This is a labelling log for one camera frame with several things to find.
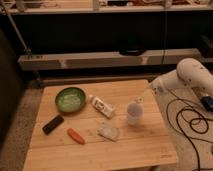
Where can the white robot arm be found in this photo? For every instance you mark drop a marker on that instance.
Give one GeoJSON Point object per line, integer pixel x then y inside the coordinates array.
{"type": "Point", "coordinates": [189, 72]}

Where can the white sponge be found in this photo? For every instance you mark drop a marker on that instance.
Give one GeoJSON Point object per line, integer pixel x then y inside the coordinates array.
{"type": "Point", "coordinates": [108, 131]}

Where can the white tube bottle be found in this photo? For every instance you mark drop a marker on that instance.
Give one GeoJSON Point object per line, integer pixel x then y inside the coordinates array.
{"type": "Point", "coordinates": [104, 108]}

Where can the green bowl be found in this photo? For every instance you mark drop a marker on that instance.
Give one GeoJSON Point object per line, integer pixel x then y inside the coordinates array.
{"type": "Point", "coordinates": [70, 99]}

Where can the clear plastic cup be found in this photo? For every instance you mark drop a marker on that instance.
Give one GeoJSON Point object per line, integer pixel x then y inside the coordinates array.
{"type": "Point", "coordinates": [134, 113]}

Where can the dark round object on shelf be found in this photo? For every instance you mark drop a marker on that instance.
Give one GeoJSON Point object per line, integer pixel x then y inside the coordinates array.
{"type": "Point", "coordinates": [131, 51]}

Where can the black remote control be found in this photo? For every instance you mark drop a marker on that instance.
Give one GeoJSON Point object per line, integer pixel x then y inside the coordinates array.
{"type": "Point", "coordinates": [51, 125]}

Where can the wooden shelf rack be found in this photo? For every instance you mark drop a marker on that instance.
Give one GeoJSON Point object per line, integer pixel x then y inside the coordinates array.
{"type": "Point", "coordinates": [59, 39]}

